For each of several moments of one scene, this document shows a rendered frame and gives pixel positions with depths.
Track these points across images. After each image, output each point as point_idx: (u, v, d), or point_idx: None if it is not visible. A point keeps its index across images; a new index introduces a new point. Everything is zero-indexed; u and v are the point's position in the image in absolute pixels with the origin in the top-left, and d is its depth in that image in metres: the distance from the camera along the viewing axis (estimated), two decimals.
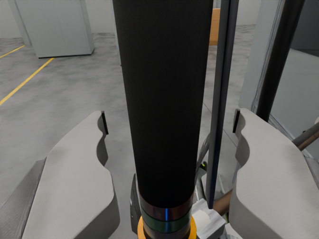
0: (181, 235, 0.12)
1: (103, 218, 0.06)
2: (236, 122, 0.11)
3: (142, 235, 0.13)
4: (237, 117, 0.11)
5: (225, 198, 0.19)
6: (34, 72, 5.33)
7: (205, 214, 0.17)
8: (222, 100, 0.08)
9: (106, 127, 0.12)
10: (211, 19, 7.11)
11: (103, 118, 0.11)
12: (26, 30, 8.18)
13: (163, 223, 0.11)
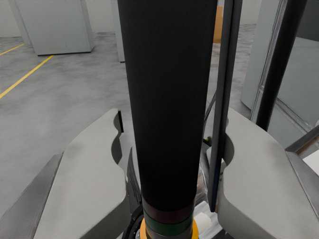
0: (183, 238, 0.12)
1: (114, 216, 0.06)
2: None
3: (145, 238, 0.14)
4: None
5: None
6: (33, 69, 5.27)
7: (207, 217, 0.17)
8: (224, 105, 0.08)
9: (121, 125, 0.12)
10: None
11: (119, 116, 0.11)
12: (25, 28, 8.15)
13: (165, 225, 0.11)
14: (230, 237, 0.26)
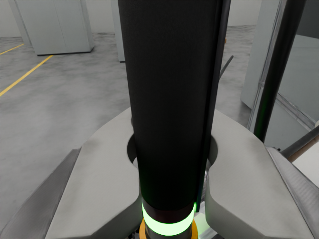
0: (182, 238, 0.12)
1: (126, 215, 0.06)
2: None
3: (144, 238, 0.14)
4: None
5: None
6: (32, 68, 5.26)
7: None
8: (211, 105, 0.08)
9: None
10: None
11: None
12: (25, 28, 8.14)
13: (165, 225, 0.11)
14: None
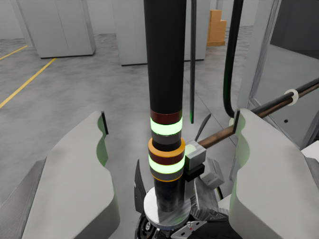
0: (174, 139, 0.20)
1: (103, 218, 0.06)
2: (236, 122, 0.11)
3: (151, 146, 0.22)
4: (237, 117, 0.11)
5: (207, 138, 0.27)
6: (37, 72, 5.43)
7: (192, 145, 0.26)
8: (193, 49, 0.16)
9: (106, 127, 0.12)
10: (211, 21, 7.21)
11: (103, 118, 0.11)
12: (28, 30, 8.30)
13: (164, 126, 0.19)
14: (205, 226, 0.43)
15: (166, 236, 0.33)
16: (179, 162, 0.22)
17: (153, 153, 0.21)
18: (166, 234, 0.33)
